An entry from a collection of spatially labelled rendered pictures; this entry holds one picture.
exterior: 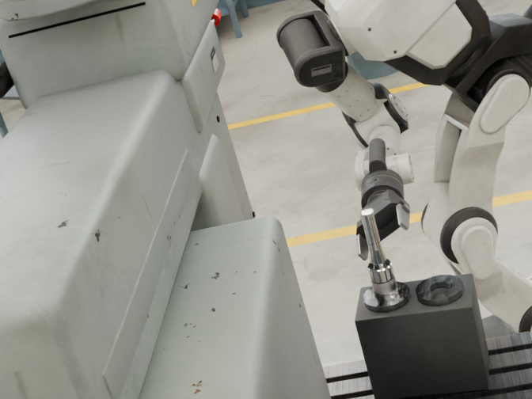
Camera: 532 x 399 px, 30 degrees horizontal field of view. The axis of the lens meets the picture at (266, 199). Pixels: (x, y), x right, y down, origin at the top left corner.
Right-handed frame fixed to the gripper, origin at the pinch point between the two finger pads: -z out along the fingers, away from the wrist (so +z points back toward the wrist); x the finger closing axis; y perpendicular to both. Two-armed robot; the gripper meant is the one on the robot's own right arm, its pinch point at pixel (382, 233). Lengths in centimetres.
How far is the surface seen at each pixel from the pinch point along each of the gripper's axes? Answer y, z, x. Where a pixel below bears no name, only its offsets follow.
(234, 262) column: -39, -59, 10
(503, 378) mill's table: 31.5, -16.3, 2.0
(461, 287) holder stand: 12.4, -12.4, 8.2
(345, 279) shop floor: 102, 186, -113
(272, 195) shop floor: 88, 287, -157
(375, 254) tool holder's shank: -2.8, -10.6, 0.7
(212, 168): -42, -31, 3
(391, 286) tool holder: 4.0, -11.9, -1.5
